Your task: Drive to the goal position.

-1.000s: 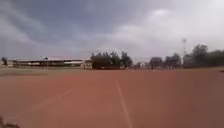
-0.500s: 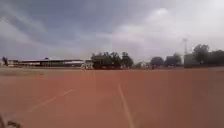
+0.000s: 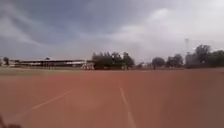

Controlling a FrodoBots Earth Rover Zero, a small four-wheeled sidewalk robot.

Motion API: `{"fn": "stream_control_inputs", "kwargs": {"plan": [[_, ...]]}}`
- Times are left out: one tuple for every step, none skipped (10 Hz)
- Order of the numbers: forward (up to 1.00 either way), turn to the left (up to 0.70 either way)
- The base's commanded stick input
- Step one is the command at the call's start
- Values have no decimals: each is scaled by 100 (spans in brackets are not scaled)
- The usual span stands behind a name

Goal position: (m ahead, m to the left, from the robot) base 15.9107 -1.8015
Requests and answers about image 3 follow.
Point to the grass strip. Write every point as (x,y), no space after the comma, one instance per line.
(36,71)

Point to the cluster of dark trees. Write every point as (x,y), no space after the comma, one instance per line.
(111,61)

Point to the small tree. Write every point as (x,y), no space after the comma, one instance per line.
(6,60)

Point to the floodlight mast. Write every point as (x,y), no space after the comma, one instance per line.
(186,45)

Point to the row of trees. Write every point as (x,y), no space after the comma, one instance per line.
(203,56)

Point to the red running track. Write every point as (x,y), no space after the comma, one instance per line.
(166,100)

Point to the long low grandstand building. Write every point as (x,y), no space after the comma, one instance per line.
(50,63)

